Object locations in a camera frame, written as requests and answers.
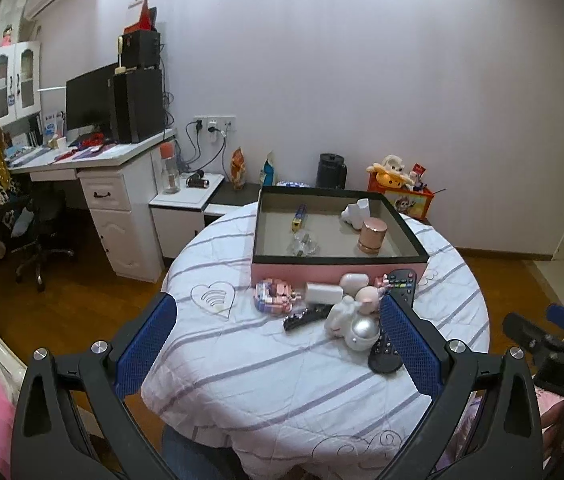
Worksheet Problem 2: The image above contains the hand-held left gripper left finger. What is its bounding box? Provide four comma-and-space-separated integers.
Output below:
10, 292, 179, 480

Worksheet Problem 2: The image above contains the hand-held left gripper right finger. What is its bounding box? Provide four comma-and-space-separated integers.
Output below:
379, 292, 545, 480

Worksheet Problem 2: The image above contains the white figurine with silver ball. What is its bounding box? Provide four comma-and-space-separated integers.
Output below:
325, 296, 381, 352

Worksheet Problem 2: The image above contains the pink doll figure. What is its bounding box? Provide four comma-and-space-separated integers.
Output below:
354, 286, 387, 314

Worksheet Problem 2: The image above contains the black remote control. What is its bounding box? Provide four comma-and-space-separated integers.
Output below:
368, 269, 418, 374

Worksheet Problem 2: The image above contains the white charger adapter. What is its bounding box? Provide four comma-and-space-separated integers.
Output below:
304, 282, 344, 305

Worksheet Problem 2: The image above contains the black hair clip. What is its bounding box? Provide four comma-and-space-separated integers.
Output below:
283, 306, 331, 332

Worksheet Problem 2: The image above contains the rose gold candle jar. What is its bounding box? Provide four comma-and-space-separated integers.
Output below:
356, 218, 389, 256

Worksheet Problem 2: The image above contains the pink storage box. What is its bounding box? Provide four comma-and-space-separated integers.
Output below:
252, 186, 430, 292

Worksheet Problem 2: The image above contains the pink building block toy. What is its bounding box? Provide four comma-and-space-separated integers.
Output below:
255, 279, 306, 315

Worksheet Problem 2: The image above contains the white cup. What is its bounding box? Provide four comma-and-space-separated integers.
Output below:
340, 199, 371, 231

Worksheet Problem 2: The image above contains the clear glass perfume bottle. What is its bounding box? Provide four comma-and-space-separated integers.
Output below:
289, 230, 319, 256

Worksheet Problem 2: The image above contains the round table with striped cloth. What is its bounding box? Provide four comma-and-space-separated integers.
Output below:
140, 202, 491, 467

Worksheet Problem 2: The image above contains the person's jeans leg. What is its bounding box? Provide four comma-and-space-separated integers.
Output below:
162, 425, 243, 480

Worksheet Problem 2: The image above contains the small white cabinet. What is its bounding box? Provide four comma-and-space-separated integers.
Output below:
149, 172, 225, 262

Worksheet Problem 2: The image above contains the orange toy box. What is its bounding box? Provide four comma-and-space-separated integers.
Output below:
367, 172, 436, 222

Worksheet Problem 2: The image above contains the white desk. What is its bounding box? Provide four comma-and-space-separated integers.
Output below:
6, 127, 179, 284

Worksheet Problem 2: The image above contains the black office chair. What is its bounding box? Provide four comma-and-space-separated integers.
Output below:
0, 194, 76, 292

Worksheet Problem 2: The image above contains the dark low bench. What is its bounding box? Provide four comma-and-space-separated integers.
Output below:
204, 182, 263, 219

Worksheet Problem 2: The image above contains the orange cap water bottle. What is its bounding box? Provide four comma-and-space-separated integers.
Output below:
160, 142, 181, 195

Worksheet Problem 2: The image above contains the yellow white plush toy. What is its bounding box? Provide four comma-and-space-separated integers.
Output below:
366, 155, 411, 189

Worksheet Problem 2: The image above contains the black kettle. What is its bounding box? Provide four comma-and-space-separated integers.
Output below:
315, 152, 349, 190

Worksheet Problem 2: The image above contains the orange snack bag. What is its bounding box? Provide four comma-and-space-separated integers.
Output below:
230, 147, 248, 190

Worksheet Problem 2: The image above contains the blue white bag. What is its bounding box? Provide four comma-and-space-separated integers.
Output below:
260, 151, 278, 187

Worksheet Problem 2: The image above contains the black computer tower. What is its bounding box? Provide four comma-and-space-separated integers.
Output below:
112, 67, 167, 144

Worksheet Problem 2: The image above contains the black computer monitor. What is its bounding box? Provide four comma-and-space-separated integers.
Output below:
64, 62, 120, 137

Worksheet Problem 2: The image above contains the black speaker box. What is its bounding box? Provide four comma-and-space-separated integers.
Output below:
122, 30, 162, 70

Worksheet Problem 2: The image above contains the white glass door cabinet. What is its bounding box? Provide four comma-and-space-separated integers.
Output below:
0, 41, 43, 122

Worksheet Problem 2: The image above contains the black power cable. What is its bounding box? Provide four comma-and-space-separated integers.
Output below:
178, 119, 203, 173

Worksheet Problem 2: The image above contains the white wall outlet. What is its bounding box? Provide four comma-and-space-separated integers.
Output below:
193, 115, 237, 134

